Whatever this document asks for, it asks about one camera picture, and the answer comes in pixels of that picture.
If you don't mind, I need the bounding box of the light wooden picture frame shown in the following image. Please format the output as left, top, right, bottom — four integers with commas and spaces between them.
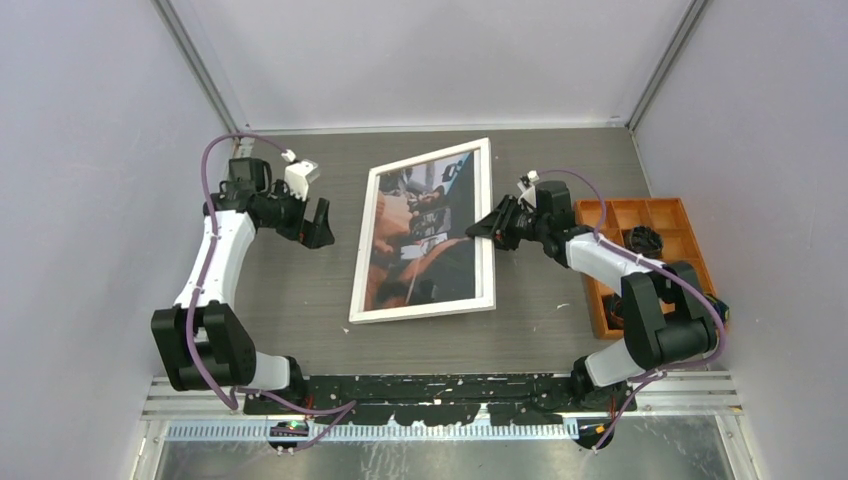
348, 138, 496, 324

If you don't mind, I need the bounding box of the printed photo of people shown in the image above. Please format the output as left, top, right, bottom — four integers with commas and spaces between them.
363, 151, 477, 311

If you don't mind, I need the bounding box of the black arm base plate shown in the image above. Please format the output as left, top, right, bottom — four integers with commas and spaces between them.
273, 373, 631, 427

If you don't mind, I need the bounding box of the black coiled roll upper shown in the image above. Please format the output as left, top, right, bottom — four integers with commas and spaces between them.
623, 225, 664, 259

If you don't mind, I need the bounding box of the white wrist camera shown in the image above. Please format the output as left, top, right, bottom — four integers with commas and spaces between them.
283, 160, 320, 202
518, 170, 540, 209

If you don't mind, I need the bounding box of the black yellow coiled roll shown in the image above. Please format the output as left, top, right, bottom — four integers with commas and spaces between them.
705, 295, 729, 326

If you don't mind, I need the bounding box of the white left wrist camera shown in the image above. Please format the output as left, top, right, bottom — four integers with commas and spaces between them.
283, 160, 320, 202

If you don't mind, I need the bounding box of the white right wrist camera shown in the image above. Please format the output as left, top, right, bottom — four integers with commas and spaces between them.
518, 170, 540, 209

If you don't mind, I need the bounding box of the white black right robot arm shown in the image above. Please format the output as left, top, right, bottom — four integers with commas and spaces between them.
466, 177, 724, 411

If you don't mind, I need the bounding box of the black coiled roll lower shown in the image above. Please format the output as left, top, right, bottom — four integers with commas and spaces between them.
603, 294, 624, 330

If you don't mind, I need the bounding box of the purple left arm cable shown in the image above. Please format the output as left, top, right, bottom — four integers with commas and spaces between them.
185, 133, 359, 453

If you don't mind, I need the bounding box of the orange compartment tray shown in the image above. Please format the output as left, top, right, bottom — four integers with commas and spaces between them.
573, 197, 730, 341

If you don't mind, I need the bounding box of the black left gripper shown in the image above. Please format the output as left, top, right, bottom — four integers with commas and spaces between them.
260, 180, 334, 249

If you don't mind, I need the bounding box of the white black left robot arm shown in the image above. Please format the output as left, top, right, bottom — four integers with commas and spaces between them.
151, 151, 335, 414

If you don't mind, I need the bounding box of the aluminium front rail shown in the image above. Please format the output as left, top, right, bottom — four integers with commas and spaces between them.
142, 371, 743, 445

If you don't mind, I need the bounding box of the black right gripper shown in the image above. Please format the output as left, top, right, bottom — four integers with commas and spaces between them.
467, 195, 549, 252

